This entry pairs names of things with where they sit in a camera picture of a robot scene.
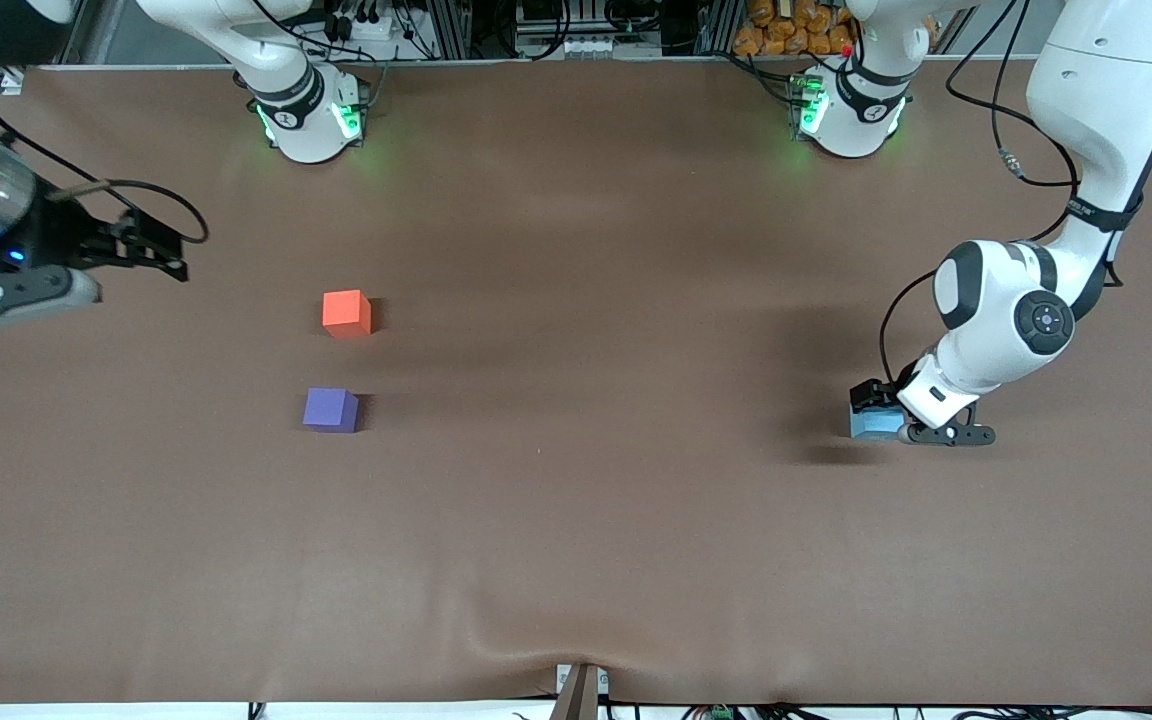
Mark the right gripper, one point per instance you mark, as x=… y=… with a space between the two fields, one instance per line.
x=58 y=238

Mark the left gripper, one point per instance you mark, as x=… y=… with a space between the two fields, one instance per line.
x=877 y=393

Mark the light blue foam block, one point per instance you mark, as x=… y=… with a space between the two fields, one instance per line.
x=876 y=425

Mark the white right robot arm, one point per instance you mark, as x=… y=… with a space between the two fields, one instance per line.
x=306 y=125

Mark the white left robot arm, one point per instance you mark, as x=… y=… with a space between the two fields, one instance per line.
x=1096 y=60

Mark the orange foam block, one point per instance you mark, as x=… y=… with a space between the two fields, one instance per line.
x=346 y=312

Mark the purple foam block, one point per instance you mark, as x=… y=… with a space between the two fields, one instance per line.
x=329 y=409

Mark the power strip with black plugs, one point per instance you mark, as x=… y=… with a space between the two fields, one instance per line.
x=361 y=22

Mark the small electronics board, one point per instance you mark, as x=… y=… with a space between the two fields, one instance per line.
x=804 y=105

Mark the brown table mat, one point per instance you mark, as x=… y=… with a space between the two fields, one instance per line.
x=576 y=520

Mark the green terminal connector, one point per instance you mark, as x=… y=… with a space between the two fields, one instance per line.
x=721 y=713

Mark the bag of orange items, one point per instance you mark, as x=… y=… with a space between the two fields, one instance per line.
x=776 y=25

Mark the black equipment rack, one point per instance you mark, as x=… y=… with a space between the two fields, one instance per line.
x=676 y=25

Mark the white power strip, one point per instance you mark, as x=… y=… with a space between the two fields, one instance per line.
x=586 y=47

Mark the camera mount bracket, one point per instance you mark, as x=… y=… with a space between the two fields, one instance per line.
x=579 y=692

